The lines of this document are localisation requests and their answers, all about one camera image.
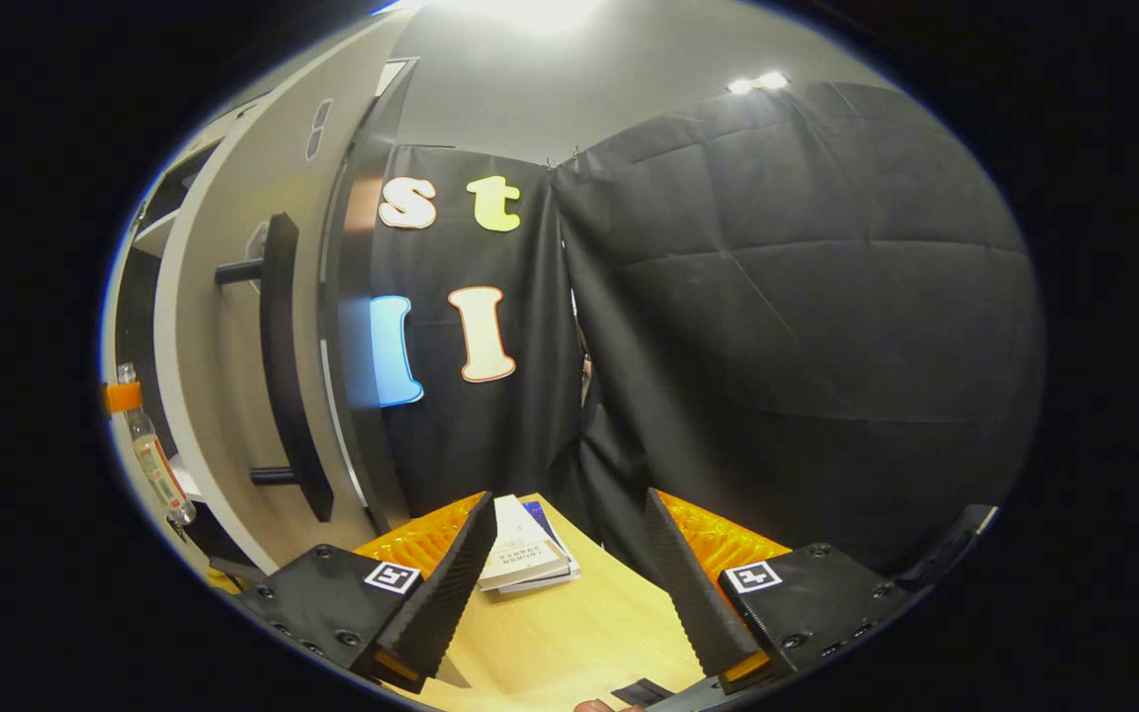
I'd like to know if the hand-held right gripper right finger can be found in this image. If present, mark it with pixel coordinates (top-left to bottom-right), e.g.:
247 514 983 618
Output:
643 487 926 695

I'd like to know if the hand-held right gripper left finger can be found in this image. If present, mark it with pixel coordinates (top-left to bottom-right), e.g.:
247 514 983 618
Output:
233 491 499 695

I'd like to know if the clear glass bottle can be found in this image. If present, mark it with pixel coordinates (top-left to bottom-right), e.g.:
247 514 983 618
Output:
118 363 198 526

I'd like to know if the white cabinet door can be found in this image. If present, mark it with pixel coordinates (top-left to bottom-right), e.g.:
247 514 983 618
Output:
152 10 402 577

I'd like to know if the white cabinet shelf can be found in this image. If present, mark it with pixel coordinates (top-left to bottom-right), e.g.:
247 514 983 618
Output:
132 210 183 260

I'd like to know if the white and grey cabinet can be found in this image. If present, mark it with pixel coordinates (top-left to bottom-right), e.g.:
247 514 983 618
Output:
103 54 422 584

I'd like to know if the white cabinet drawer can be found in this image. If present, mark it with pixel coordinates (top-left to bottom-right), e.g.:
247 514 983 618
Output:
149 92 274 184

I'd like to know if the beige cover book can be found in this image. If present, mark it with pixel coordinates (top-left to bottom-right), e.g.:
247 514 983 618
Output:
479 494 571 592

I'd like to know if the small black plastic piece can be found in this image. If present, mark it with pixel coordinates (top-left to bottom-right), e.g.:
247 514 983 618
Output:
612 678 675 707

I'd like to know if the blue cover book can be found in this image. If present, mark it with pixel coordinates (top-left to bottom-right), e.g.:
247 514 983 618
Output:
520 499 582 594

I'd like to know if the black backdrop cloth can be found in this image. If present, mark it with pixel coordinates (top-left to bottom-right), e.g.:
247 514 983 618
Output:
347 79 1045 586

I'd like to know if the long ceiling light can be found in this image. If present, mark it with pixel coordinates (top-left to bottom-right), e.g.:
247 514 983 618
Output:
726 70 791 96

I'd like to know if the black door handle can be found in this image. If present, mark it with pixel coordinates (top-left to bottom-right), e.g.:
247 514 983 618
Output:
215 213 335 523

